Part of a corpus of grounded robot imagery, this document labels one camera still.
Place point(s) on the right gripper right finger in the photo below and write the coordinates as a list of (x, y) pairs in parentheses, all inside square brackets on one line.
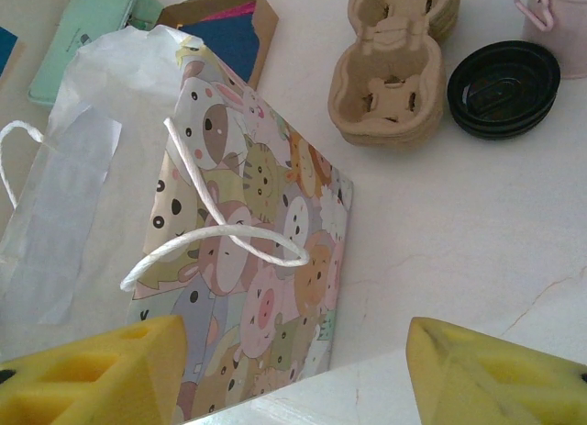
[(495, 388)]

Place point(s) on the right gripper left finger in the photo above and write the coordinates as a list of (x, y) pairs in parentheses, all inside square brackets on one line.
[(82, 383)]

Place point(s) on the white cartoon print paper bag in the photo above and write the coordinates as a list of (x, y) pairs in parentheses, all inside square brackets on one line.
[(257, 260)]

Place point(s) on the black cup lid stack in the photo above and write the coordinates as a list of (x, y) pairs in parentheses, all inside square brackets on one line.
[(500, 90)]

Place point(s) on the brown pulp cup carrier stack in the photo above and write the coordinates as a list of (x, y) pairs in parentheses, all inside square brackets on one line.
[(390, 90)]

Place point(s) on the mint green zip case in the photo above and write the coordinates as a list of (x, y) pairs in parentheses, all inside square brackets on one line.
[(82, 39)]

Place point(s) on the pink metal straw bucket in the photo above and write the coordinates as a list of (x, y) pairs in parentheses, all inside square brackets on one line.
[(568, 39)]

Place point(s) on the blue paper napkin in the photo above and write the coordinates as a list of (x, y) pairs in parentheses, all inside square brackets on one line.
[(229, 44)]

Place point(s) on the brown cardboard napkin box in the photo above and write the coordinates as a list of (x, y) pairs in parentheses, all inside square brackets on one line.
[(268, 25)]

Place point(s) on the pink paper napkin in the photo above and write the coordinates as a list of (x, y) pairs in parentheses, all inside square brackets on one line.
[(243, 9)]

